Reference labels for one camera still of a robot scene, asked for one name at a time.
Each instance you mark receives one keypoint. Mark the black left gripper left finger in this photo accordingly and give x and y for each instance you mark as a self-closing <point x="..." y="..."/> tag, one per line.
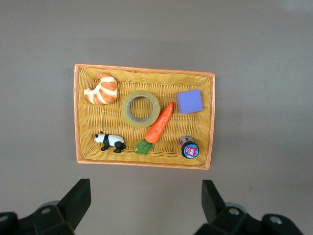
<point x="73" y="203"/>

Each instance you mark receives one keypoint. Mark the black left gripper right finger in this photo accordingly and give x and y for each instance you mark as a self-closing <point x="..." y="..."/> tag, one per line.
<point x="212" y="203"/>

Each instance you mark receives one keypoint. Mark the yellow packing tape roll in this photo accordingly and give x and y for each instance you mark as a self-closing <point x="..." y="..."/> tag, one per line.
<point x="124" y="109"/>

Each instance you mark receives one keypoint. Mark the orange rimmed yellow wicker basket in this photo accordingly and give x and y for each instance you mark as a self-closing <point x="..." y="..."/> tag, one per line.
<point x="110" y="117"/>

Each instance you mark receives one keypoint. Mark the small jar with dark lid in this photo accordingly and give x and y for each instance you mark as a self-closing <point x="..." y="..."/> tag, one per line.
<point x="190" y="149"/>

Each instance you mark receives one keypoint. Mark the toy panda figure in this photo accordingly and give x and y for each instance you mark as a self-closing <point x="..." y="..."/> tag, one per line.
<point x="110" y="140"/>

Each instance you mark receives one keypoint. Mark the toy orange carrot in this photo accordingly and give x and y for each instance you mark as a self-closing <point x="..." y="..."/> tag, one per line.
<point x="160" y="124"/>

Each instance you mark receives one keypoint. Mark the purple foam cube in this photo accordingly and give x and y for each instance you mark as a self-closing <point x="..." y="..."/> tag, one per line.
<point x="189" y="101"/>

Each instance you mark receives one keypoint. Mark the toy croissant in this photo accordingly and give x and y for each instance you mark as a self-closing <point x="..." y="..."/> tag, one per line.
<point x="105" y="90"/>

